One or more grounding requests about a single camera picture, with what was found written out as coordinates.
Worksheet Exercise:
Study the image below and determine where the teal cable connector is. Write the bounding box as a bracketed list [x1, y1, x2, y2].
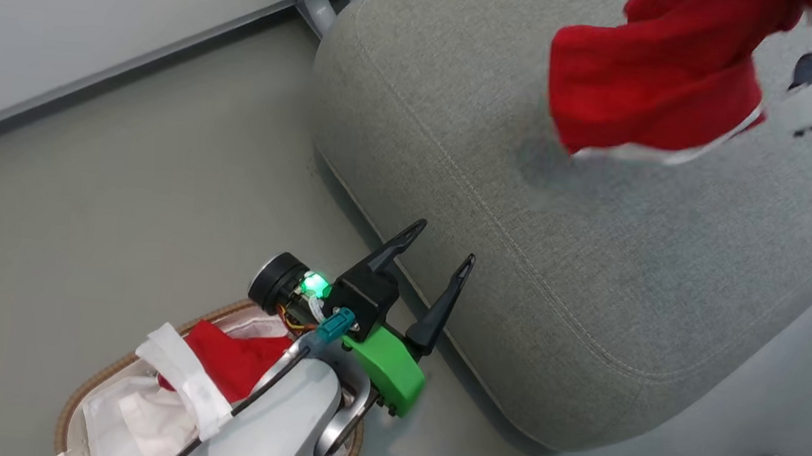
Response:
[303, 303, 358, 363]

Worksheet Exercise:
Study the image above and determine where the red garment with white band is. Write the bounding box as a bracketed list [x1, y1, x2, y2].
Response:
[128, 312, 308, 451]

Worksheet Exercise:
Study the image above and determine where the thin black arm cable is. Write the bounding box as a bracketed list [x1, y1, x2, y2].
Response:
[162, 332, 314, 456]

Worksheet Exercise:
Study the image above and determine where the white cloth basket liner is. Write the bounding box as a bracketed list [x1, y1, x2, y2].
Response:
[56, 291, 294, 456]

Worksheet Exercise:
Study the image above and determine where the grey fabric sofa seat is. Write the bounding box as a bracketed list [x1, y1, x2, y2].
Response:
[279, 0, 812, 456]

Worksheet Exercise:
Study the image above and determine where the red garment white trim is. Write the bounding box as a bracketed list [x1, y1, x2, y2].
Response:
[540, 0, 812, 181]

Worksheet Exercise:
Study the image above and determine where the woven laundry basket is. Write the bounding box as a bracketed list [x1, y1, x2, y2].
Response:
[53, 280, 377, 456]

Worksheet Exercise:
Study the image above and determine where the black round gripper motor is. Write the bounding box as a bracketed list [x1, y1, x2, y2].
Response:
[245, 248, 335, 323]

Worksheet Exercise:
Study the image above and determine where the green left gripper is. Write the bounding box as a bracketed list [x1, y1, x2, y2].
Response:
[335, 213, 480, 423]

